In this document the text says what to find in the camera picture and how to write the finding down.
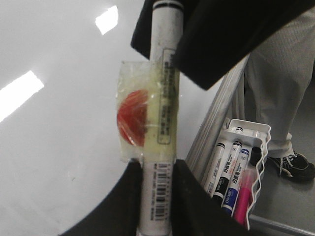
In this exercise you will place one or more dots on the blue labelled marker in tray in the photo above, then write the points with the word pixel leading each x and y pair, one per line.
pixel 231 175

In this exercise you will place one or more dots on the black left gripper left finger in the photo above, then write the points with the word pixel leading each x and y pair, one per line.
pixel 193 212

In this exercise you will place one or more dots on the black capped marker behind tray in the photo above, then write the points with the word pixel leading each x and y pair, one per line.
pixel 239 130

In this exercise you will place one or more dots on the white whiteboard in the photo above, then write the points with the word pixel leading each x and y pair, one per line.
pixel 59 144

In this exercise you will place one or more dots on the white black whiteboard marker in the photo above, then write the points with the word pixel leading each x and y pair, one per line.
pixel 147 119

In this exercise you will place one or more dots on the grey aluminium whiteboard frame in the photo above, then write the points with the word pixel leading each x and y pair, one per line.
pixel 229 101

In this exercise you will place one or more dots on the black marker cap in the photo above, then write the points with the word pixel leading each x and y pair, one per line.
pixel 255 156

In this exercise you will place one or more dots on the person's white trouser leg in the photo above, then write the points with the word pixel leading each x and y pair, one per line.
pixel 279 71

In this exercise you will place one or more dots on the black sneaker with white laces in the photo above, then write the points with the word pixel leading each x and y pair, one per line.
pixel 294 167

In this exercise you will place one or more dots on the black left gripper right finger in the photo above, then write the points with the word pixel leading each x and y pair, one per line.
pixel 217 34

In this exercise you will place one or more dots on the white marker holder tray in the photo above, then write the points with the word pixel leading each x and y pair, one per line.
pixel 254 135

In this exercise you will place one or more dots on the pink highlighter marker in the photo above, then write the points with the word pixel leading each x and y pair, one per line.
pixel 244 196

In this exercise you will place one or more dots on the blue capped marker in tray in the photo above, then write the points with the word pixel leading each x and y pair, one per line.
pixel 242 159

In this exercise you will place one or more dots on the black capped marker in tray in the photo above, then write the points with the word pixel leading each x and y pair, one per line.
pixel 214 168

